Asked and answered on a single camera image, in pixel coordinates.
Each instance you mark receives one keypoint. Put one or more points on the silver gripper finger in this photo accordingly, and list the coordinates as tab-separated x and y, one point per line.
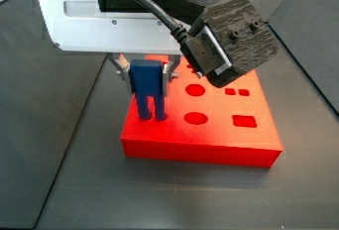
121	65
169	72

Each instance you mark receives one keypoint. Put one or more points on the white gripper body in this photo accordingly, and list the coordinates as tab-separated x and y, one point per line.
80	28

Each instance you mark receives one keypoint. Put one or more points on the blue square-circle peg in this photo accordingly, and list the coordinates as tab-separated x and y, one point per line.
147	83

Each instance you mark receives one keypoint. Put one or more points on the red shape-sorter board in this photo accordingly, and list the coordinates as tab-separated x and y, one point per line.
215	125

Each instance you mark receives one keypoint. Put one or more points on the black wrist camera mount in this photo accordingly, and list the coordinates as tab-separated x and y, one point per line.
224	39

